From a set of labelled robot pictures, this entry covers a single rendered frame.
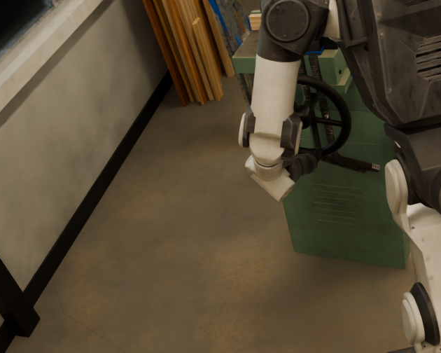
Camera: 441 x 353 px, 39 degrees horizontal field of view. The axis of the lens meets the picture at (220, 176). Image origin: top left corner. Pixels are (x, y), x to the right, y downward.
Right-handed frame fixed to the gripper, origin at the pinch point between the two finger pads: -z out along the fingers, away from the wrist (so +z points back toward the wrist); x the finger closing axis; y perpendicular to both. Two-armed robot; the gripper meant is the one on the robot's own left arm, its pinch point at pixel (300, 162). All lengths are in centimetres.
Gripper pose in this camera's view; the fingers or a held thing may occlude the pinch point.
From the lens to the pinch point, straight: 180.1
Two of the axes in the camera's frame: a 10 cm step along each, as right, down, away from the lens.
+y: -1.6, -9.8, -1.2
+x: 8.7, -0.9, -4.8
